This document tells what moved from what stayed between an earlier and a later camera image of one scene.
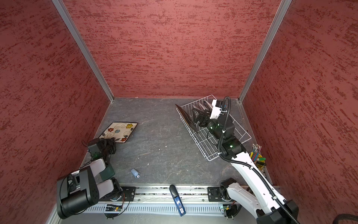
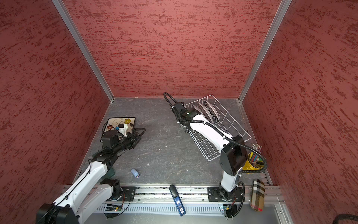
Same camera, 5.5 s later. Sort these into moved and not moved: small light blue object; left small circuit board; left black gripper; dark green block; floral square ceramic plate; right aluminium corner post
Moved: floral square ceramic plate; left black gripper
Not moved: dark green block; right aluminium corner post; left small circuit board; small light blue object
